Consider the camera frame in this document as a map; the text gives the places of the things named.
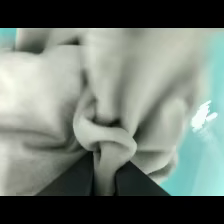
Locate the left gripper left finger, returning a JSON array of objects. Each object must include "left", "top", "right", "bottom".
[{"left": 35, "top": 151, "right": 95, "bottom": 197}]

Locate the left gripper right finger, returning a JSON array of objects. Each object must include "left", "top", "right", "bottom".
[{"left": 114, "top": 160, "right": 172, "bottom": 197}]

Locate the beige garment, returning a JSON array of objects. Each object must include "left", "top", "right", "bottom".
[{"left": 0, "top": 28, "right": 214, "bottom": 197}]

